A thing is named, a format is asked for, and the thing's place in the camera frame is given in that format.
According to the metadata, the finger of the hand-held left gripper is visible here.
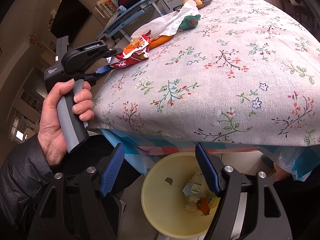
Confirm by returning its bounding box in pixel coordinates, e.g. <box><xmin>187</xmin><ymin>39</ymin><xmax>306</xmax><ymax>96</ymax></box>
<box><xmin>85</xmin><ymin>64</ymin><xmax>113</xmax><ymax>83</ymax></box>
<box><xmin>100</xmin><ymin>39</ymin><xmax>125</xmax><ymax>58</ymax></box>

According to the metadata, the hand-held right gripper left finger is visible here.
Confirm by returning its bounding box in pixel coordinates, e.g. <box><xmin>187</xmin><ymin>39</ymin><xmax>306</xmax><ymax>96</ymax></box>
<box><xmin>27</xmin><ymin>144</ymin><xmax>125</xmax><ymax>240</ymax></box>

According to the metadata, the yellow plastic basin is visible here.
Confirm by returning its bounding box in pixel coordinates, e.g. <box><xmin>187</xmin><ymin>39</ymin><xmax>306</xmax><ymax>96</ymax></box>
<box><xmin>141</xmin><ymin>152</ymin><xmax>240</xmax><ymax>238</ymax></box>

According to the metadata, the person's left forearm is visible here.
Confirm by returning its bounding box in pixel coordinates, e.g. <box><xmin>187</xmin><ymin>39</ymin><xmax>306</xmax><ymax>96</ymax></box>
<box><xmin>0</xmin><ymin>135</ymin><xmax>65</xmax><ymax>240</ymax></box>

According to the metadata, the red snack wrapper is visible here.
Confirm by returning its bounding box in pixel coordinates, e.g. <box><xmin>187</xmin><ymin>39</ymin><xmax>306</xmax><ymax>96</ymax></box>
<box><xmin>109</xmin><ymin>30</ymin><xmax>152</xmax><ymax>69</ymax></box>

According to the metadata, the blue study desk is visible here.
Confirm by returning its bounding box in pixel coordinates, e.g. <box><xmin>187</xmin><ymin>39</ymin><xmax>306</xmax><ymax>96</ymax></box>
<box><xmin>97</xmin><ymin>0</ymin><xmax>165</xmax><ymax>43</ymax></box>

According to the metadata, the milk carton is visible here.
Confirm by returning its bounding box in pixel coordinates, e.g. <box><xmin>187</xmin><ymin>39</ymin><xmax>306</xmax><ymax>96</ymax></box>
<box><xmin>182</xmin><ymin>171</ymin><xmax>220</xmax><ymax>205</ymax></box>

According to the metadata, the person's left hand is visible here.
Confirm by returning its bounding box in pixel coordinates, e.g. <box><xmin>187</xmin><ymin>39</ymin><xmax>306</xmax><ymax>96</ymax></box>
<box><xmin>37</xmin><ymin>78</ymin><xmax>95</xmax><ymax>167</ymax></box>

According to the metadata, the orange snack wrapper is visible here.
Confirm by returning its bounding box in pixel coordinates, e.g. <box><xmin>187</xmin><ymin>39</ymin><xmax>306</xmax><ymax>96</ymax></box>
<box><xmin>147</xmin><ymin>34</ymin><xmax>174</xmax><ymax>49</ymax></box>

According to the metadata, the row of books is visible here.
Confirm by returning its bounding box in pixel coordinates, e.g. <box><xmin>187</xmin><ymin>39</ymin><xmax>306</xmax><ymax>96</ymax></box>
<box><xmin>94</xmin><ymin>0</ymin><xmax>119</xmax><ymax>18</ymax></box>

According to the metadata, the white tissue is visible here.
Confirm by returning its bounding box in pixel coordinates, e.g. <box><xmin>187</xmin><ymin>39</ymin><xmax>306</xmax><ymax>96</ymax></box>
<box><xmin>131</xmin><ymin>0</ymin><xmax>199</xmax><ymax>38</ymax></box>

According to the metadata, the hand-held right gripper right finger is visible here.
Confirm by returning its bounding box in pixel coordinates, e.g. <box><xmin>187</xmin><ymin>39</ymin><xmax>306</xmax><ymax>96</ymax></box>
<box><xmin>195</xmin><ymin>142</ymin><xmax>293</xmax><ymax>240</ymax></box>

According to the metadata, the wall television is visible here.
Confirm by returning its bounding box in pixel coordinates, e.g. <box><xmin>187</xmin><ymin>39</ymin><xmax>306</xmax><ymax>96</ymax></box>
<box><xmin>50</xmin><ymin>0</ymin><xmax>92</xmax><ymax>44</ymax></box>

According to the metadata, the floral tablecloth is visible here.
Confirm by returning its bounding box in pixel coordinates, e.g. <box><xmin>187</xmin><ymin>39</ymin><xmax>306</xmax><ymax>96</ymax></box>
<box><xmin>86</xmin><ymin>0</ymin><xmax>320</xmax><ymax>147</ymax></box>

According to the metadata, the dark woven basket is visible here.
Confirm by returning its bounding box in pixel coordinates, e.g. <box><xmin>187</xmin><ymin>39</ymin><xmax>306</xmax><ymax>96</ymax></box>
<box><xmin>174</xmin><ymin>0</ymin><xmax>213</xmax><ymax>12</ymax></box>

